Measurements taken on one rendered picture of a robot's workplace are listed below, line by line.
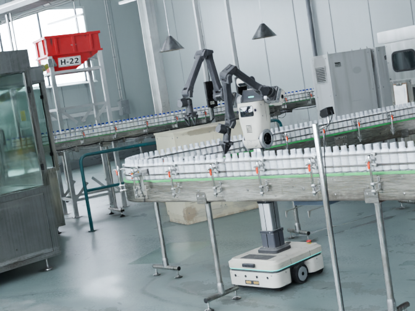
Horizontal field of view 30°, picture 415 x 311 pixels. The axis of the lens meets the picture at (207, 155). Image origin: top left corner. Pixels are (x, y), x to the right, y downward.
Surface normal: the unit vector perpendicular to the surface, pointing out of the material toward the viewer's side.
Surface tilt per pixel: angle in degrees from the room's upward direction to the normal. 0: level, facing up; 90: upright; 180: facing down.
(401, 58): 90
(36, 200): 90
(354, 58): 90
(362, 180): 90
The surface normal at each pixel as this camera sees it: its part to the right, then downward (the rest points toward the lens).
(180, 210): -0.87, 0.18
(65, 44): 0.46, 0.00
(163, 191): -0.69, 0.17
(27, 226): 0.70, -0.04
